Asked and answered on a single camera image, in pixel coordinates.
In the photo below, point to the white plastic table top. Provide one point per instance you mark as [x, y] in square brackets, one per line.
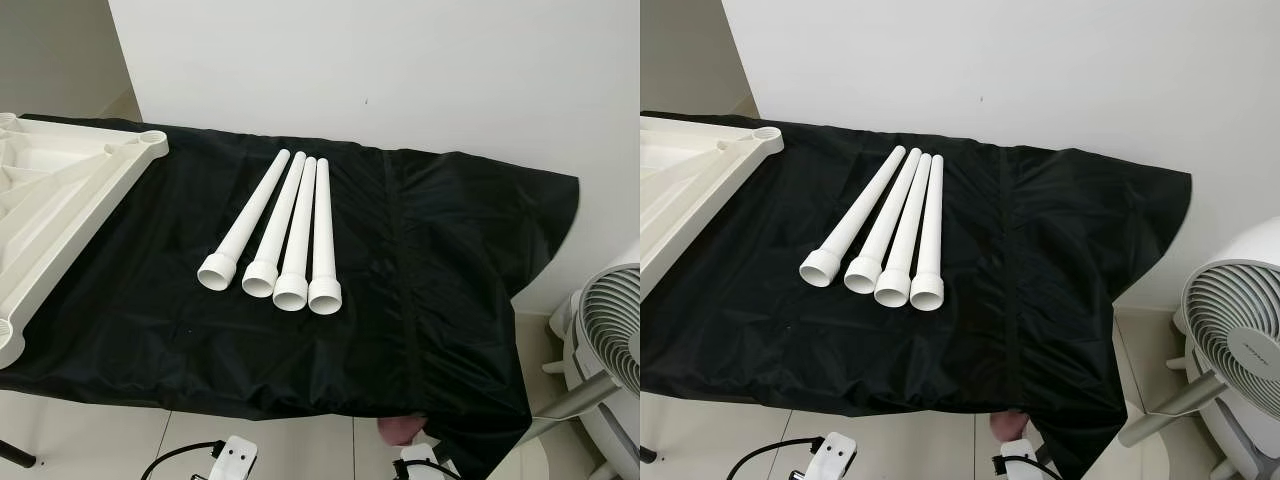
[680, 180]
[60, 200]

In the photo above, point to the black table cloth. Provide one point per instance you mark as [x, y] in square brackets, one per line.
[1080, 250]
[450, 250]

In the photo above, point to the black metal table leg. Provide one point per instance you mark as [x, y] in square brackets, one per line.
[18, 455]
[647, 455]

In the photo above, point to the pink rounded object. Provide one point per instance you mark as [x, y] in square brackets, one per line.
[1010, 425]
[400, 430]

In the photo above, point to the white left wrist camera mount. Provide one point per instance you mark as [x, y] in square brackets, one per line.
[832, 455]
[238, 458]

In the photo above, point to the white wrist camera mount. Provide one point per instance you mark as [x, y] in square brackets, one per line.
[1020, 462]
[420, 465]
[238, 458]
[832, 455]

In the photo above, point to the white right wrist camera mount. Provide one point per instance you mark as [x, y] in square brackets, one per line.
[1020, 462]
[420, 465]

